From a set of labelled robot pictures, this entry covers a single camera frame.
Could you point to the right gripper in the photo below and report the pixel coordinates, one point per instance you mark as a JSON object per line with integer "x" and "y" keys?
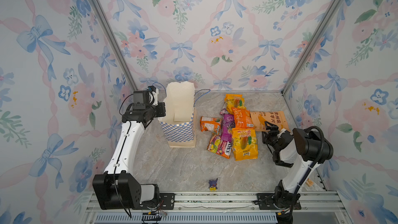
{"x": 266, "y": 139}

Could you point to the purple grape candy bag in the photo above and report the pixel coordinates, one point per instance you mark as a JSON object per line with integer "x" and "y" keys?
{"x": 227, "y": 125}

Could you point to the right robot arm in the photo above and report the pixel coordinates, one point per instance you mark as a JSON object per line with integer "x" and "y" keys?
{"x": 301, "y": 151}

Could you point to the orange snack bag left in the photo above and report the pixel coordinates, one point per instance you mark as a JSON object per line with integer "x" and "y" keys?
{"x": 210, "y": 124}

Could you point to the yellow mango candy bag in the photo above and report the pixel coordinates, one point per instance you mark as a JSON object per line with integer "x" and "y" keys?
{"x": 234, "y": 101}
{"x": 245, "y": 144}

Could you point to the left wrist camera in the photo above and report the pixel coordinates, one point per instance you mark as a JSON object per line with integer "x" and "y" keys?
{"x": 144, "y": 99}

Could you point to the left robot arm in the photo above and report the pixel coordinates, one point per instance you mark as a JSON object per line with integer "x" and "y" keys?
{"x": 116, "y": 187}

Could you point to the yellow mango candy bag front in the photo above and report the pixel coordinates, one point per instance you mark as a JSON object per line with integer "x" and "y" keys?
{"x": 245, "y": 144}

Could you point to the Fox's fruits candy bag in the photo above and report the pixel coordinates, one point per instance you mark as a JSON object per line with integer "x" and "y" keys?
{"x": 219, "y": 146}

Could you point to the yellow mango candy bag rear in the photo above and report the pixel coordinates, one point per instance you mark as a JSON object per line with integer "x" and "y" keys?
{"x": 234, "y": 101}

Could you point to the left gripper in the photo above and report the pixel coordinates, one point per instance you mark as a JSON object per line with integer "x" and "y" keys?
{"x": 160, "y": 105}

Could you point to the purple toy figure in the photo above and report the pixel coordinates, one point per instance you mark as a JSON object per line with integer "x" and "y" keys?
{"x": 213, "y": 184}

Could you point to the blue checkered paper bag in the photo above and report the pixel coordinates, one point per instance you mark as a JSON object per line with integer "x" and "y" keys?
{"x": 178, "y": 123}

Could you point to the orange corn chips bag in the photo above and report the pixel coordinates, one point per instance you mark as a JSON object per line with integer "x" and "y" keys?
{"x": 242, "y": 118}

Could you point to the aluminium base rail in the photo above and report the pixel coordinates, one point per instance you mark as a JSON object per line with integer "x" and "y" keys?
{"x": 190, "y": 207}

